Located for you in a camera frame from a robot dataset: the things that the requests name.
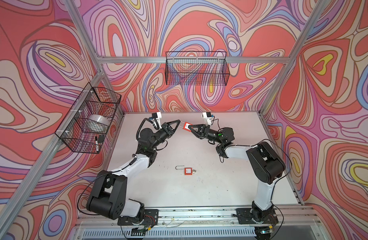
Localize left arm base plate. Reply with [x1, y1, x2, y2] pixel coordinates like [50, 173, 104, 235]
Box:
[118, 209, 159, 227]

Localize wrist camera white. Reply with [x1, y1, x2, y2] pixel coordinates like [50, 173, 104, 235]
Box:
[202, 112, 213, 125]
[152, 112, 162, 121]

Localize red padlock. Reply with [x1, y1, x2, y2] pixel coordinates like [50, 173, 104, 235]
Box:
[181, 121, 191, 132]
[175, 165, 196, 176]

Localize black wire basket back wall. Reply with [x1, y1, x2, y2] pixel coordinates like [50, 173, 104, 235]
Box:
[165, 50, 230, 86]

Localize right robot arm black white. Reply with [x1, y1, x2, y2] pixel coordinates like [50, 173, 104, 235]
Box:
[188, 124, 286, 224]

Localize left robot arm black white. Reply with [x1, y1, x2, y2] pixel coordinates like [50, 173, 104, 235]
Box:
[86, 118, 181, 224]

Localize black wire basket wall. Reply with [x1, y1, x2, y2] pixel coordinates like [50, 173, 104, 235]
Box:
[55, 83, 122, 154]
[165, 50, 230, 86]

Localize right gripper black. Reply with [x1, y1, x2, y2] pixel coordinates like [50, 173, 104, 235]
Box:
[187, 124, 223, 144]

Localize black wire basket left wall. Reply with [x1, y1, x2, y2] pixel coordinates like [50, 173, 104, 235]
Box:
[55, 83, 122, 154]

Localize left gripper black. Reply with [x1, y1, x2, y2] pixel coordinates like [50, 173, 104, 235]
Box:
[149, 121, 180, 152]

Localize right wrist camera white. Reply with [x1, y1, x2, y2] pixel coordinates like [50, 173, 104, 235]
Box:
[202, 112, 213, 125]

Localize black marker in basket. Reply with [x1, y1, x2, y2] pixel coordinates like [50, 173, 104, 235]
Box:
[95, 136, 100, 154]

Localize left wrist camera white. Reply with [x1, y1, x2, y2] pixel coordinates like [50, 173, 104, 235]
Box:
[152, 112, 162, 121]

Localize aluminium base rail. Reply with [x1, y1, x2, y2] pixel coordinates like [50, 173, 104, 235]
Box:
[69, 204, 329, 240]

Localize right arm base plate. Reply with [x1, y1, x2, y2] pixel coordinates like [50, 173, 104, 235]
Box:
[232, 208, 279, 226]

